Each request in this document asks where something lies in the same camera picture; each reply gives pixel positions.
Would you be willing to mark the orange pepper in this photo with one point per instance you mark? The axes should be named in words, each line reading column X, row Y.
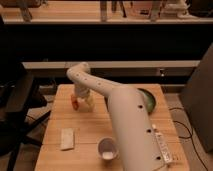
column 74, row 102

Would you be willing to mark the black office chair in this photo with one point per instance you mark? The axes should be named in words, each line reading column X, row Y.
column 19, row 91

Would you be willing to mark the white paper cup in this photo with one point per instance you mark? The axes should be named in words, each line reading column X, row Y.
column 107, row 149

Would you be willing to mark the green bowl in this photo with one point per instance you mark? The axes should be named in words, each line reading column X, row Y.
column 149, row 100

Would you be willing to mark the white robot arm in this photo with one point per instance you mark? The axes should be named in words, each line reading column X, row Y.
column 137, row 143

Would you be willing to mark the white sponge block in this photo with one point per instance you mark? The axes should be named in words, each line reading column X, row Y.
column 67, row 139

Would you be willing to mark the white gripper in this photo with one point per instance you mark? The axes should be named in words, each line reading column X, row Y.
column 86, row 103

